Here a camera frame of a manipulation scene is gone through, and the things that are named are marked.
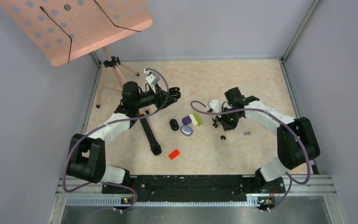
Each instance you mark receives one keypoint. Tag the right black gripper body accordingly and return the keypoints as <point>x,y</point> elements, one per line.
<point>229,119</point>

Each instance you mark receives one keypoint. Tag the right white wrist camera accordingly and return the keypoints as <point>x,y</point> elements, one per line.
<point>214,106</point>

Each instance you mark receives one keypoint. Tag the closed black earbud case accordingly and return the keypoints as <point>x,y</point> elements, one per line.
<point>174,124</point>

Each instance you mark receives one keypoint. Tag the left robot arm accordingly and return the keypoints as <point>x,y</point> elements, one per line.
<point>87,160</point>

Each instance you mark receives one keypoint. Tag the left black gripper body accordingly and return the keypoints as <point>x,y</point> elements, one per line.
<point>149,97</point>

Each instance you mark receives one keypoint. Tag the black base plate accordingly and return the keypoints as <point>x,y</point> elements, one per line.
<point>195,188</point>

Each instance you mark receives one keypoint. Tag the purple white green block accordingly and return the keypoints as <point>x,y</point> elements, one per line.
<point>192,119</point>

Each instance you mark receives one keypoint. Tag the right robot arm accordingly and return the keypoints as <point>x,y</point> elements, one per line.
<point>296,140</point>

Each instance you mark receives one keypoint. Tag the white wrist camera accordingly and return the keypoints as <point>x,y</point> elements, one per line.
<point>152,79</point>
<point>214,106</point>

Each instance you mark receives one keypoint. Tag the silver blue earbud case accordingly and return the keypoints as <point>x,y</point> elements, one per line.
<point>186,130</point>

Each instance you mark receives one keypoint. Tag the black earbud case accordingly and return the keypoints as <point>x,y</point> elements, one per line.
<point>174,124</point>
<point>175,92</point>

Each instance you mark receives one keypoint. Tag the pink perforated music stand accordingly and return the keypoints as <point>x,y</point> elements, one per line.
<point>65,30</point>

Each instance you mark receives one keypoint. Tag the red block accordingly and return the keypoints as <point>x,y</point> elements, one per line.
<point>174,154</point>

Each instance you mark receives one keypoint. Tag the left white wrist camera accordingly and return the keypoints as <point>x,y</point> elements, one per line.
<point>152,79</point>

